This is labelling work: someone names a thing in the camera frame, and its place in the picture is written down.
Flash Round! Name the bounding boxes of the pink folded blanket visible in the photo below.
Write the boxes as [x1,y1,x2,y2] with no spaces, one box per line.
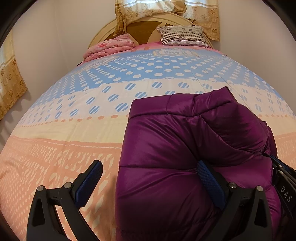
[83,34,135,63]

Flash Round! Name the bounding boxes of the beige curtain left wall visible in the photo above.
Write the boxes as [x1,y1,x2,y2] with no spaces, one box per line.
[0,31,28,120]

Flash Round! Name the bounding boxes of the purple puffer jacket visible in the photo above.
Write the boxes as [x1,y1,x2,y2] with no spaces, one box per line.
[115,87,281,240]

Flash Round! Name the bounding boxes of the striped grey pillow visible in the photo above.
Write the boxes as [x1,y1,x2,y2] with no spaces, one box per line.
[157,25,210,48]

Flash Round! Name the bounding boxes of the cream wooden headboard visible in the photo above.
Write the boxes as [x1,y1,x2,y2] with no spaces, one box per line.
[89,11,213,49]

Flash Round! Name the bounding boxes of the beige curtain behind bed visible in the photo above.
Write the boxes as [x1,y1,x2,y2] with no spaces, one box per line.
[113,0,220,42]

